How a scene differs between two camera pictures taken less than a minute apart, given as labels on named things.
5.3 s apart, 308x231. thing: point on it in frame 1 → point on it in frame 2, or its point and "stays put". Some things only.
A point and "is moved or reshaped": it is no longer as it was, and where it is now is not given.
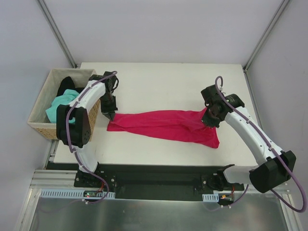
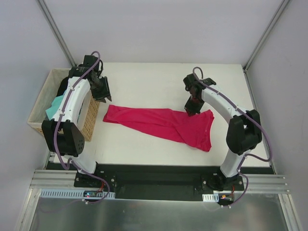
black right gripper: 210,119 → 192,106
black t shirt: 67,83 stays put
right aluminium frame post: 264,36 stays put
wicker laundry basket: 39,120 stays put
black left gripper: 109,109 → 102,89
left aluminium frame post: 51,22 stays put
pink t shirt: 186,126 is moved or reshaped
